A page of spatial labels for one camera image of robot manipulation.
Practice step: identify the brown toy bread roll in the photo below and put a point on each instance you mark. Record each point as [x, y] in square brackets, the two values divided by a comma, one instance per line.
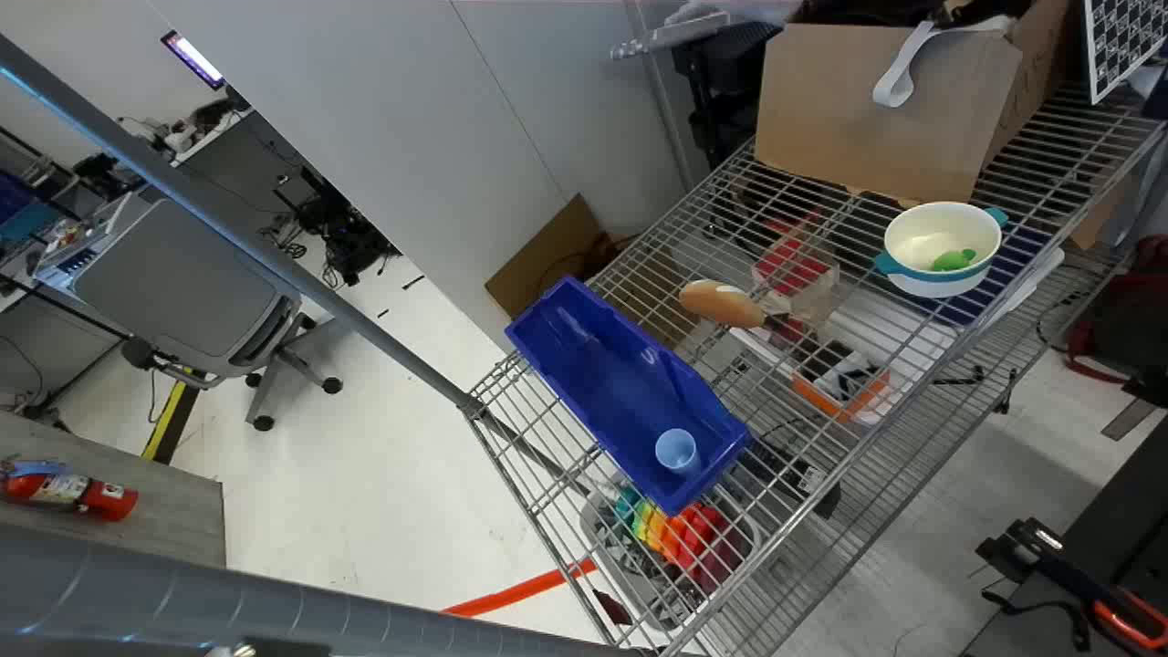
[721, 303]

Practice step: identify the rainbow coloured toy stack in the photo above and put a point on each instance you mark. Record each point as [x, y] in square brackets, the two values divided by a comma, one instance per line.
[684, 538]

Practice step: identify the green toy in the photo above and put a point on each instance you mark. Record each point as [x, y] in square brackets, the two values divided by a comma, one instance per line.
[954, 260]

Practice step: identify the blue plastic bin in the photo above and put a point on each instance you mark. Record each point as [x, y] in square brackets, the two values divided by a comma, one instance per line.
[602, 374]

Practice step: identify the flat cardboard sheet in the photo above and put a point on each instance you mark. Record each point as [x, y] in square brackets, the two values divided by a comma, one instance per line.
[543, 260]

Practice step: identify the light blue plastic cup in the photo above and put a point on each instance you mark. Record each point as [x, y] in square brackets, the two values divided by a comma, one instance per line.
[676, 451]

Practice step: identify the red box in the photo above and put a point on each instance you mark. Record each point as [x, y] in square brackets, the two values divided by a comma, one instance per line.
[792, 265]

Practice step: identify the orange box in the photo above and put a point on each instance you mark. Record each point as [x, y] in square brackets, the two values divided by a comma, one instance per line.
[835, 401]

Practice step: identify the large cardboard box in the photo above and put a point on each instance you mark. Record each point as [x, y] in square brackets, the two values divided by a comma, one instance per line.
[876, 119]

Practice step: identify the grey office chair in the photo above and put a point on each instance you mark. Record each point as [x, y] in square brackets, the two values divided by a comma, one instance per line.
[173, 287]

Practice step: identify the grey table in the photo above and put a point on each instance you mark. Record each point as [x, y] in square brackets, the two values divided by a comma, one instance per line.
[173, 520]

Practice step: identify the red fire extinguisher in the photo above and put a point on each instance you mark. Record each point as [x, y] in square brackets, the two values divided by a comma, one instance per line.
[68, 494]

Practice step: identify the red backpack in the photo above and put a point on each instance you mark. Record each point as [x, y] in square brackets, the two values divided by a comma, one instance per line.
[1127, 319]

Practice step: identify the checkerboard calibration board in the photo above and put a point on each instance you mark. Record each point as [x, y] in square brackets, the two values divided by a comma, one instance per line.
[1118, 41]

